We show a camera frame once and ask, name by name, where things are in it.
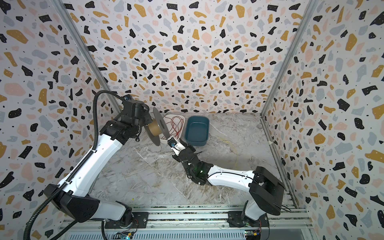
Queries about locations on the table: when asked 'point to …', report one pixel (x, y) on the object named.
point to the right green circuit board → (253, 234)
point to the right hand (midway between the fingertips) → (177, 137)
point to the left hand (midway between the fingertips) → (144, 110)
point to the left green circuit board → (124, 235)
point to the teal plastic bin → (197, 130)
